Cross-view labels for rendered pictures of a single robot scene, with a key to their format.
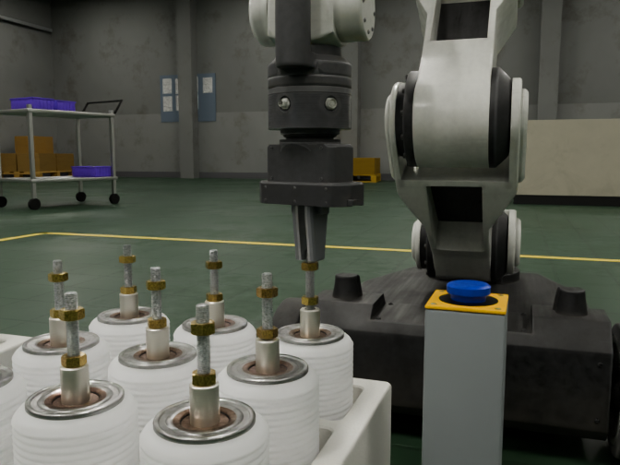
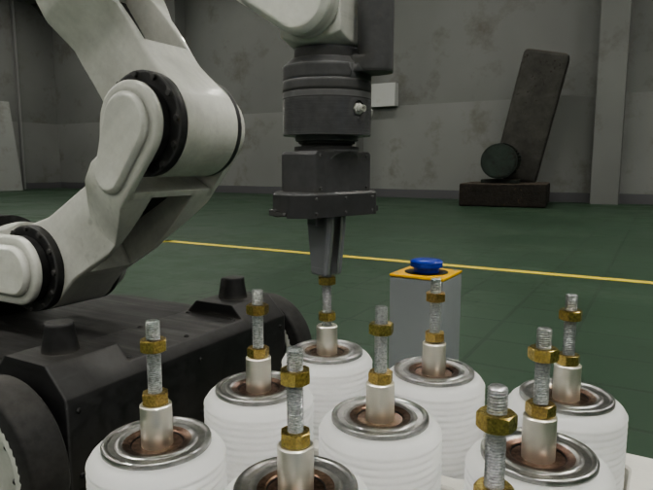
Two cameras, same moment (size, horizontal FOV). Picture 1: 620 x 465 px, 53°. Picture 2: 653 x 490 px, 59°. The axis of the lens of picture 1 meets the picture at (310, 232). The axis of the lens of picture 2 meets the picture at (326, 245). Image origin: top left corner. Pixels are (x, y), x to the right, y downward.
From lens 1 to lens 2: 0.80 m
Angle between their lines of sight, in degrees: 78
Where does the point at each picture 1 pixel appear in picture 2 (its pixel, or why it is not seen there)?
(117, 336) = (221, 464)
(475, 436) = not seen: hidden behind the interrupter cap
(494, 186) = (200, 194)
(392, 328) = not seen: hidden behind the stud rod
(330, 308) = (79, 367)
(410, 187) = (136, 200)
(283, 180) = (332, 191)
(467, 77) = (210, 88)
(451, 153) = (204, 162)
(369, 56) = not seen: outside the picture
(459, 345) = (451, 302)
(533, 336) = (244, 321)
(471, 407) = (453, 343)
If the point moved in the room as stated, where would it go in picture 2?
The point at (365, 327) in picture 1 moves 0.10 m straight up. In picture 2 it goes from (131, 369) to (127, 295)
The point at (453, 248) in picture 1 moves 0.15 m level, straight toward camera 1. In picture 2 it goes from (104, 266) to (179, 274)
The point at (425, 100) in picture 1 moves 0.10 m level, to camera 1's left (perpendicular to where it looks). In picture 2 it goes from (194, 106) to (159, 97)
